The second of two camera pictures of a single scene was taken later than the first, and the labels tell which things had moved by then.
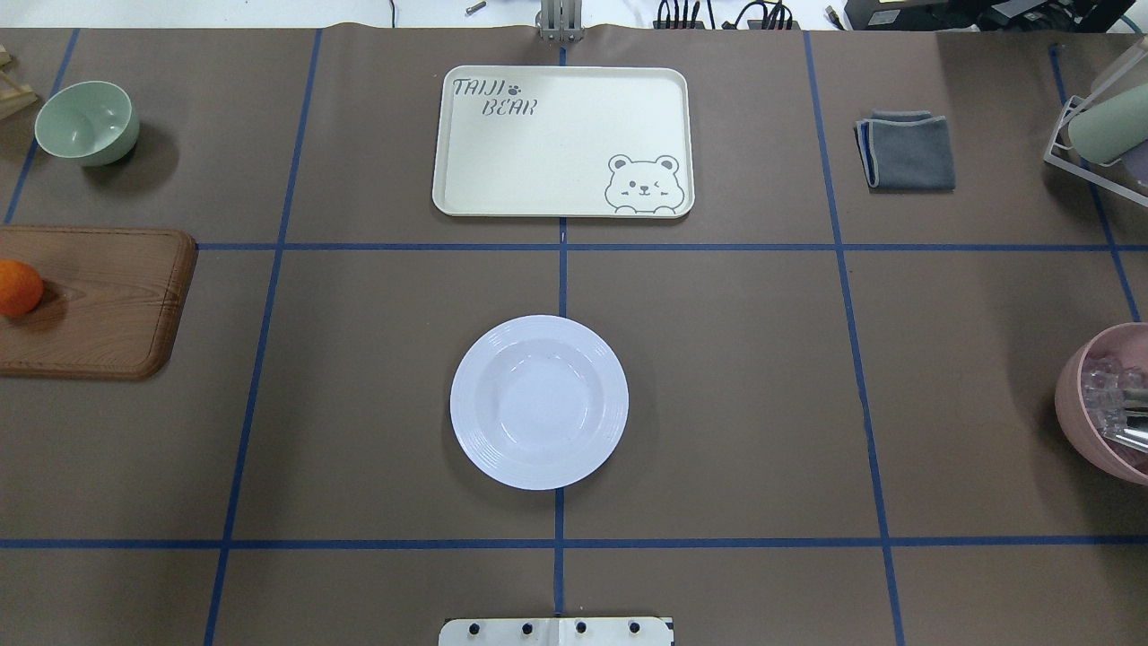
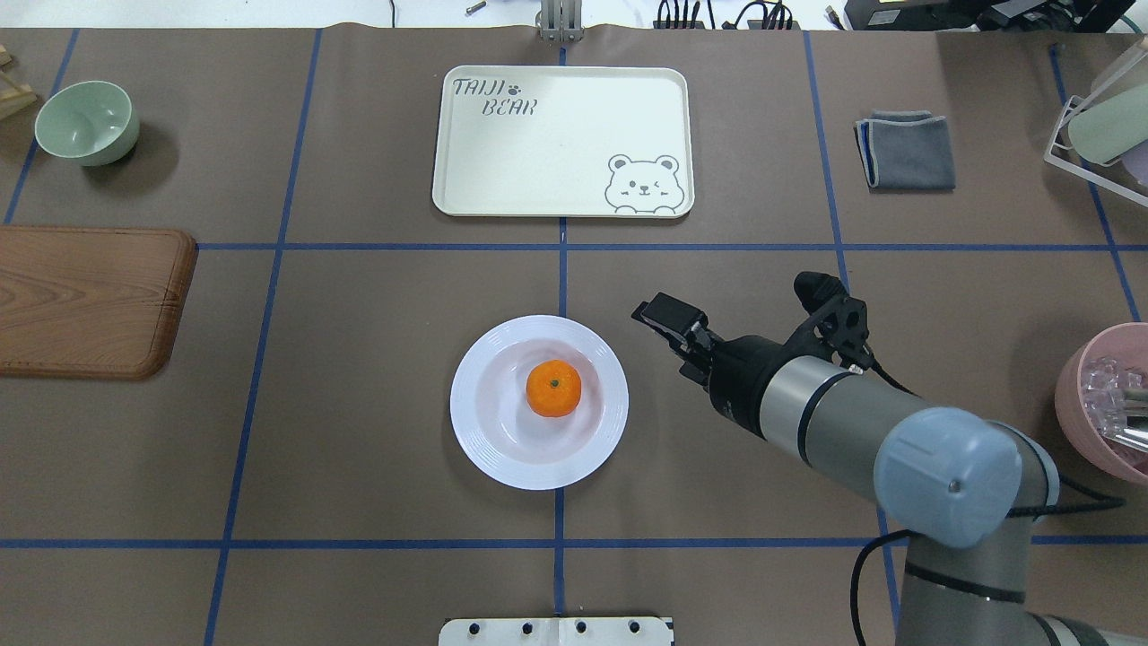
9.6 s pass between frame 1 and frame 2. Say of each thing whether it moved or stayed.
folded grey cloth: stayed
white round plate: stayed
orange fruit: moved
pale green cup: stayed
